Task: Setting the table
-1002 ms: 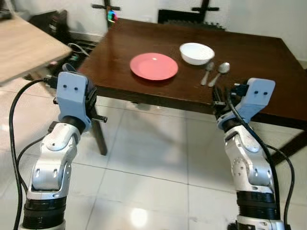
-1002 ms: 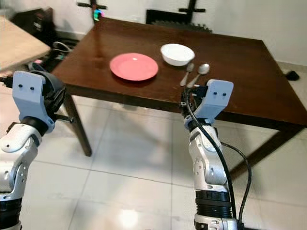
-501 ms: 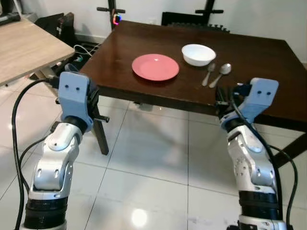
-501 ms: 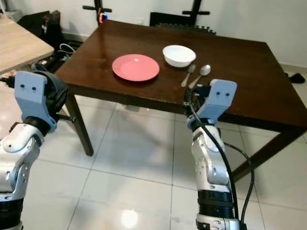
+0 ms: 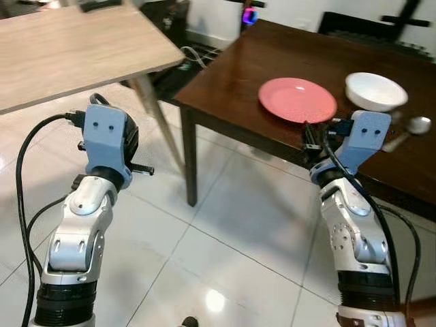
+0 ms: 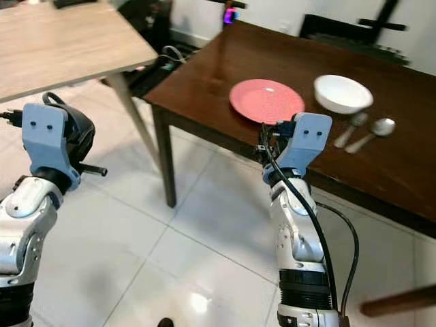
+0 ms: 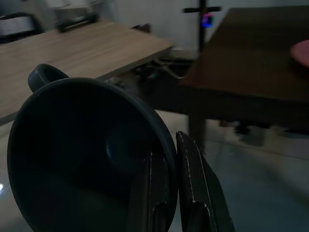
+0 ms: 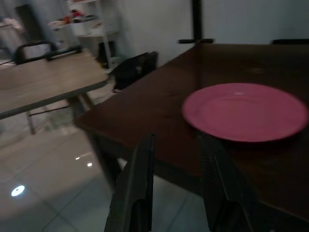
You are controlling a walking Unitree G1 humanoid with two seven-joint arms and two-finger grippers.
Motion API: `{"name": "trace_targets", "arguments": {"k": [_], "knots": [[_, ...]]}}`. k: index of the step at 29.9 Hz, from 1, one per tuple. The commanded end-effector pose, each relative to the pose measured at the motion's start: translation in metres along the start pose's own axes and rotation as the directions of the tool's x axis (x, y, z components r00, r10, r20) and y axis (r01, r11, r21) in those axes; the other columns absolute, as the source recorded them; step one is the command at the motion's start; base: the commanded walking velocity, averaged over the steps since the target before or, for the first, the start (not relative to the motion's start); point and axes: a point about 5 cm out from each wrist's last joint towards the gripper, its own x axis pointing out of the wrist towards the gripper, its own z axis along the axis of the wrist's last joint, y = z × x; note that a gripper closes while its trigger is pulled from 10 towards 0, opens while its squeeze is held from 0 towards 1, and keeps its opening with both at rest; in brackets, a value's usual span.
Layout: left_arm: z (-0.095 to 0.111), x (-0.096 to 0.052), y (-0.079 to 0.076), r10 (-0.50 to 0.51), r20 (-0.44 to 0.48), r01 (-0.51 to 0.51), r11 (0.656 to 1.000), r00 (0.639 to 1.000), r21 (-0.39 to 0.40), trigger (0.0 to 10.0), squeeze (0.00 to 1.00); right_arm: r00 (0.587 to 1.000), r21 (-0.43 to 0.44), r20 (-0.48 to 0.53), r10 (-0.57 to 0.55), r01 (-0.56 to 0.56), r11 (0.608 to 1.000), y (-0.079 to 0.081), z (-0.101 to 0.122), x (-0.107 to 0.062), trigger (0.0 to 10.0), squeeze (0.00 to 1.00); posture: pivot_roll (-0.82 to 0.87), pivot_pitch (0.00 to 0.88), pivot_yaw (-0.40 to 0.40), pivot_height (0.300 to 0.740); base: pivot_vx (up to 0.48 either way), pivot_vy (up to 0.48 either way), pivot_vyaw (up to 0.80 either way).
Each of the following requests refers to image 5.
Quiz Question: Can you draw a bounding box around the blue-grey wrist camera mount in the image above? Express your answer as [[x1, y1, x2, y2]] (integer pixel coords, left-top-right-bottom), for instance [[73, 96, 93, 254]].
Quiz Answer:
[[80, 104, 131, 179], [332, 110, 393, 175]]

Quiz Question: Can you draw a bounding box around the white bowl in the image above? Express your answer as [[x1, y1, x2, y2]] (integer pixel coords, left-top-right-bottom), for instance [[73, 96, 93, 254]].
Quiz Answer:
[[345, 72, 409, 114]]

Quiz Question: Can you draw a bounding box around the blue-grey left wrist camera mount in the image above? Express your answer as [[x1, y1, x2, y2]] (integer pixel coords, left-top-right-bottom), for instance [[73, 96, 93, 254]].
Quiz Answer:
[[80, 104, 131, 179]]

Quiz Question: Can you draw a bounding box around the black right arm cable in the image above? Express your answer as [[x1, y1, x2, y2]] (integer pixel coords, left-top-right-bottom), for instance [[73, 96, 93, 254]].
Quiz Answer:
[[302, 120, 422, 322]]

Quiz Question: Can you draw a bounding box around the black chair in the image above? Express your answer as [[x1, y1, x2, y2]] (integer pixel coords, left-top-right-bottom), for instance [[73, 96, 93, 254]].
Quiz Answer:
[[317, 0, 436, 61]]

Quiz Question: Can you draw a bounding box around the pink round plate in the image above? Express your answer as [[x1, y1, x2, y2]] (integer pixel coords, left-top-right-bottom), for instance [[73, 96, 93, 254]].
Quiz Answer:
[[258, 77, 338, 125]]

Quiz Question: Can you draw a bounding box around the black power strip with cables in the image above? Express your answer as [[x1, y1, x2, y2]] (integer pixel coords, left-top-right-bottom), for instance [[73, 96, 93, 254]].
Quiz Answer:
[[151, 41, 222, 104]]

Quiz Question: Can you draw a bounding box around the silver metal spoon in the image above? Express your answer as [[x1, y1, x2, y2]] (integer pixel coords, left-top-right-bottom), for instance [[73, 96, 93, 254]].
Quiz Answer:
[[381, 116, 433, 153]]

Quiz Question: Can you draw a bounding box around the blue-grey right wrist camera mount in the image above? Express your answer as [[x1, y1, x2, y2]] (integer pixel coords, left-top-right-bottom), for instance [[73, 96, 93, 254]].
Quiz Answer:
[[332, 110, 393, 175]]

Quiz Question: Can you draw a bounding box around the flat black object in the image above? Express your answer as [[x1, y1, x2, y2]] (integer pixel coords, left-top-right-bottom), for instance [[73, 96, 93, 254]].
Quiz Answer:
[[80, 0, 125, 12]]

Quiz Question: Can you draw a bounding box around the light wooden table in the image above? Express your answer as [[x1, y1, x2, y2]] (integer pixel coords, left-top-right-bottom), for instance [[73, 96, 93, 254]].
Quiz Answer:
[[0, 0, 187, 172]]

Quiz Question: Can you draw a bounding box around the brown wooden chair part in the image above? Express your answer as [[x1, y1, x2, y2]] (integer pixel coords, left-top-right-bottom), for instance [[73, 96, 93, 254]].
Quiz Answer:
[[403, 296, 436, 322]]

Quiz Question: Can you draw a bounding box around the dark brown wooden table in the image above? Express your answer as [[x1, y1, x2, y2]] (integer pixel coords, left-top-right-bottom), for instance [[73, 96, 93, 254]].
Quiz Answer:
[[173, 18, 436, 223]]

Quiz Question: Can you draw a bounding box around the black device with glowing light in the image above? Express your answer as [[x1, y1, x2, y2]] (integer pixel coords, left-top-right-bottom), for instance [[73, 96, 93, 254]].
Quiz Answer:
[[239, 0, 265, 28]]

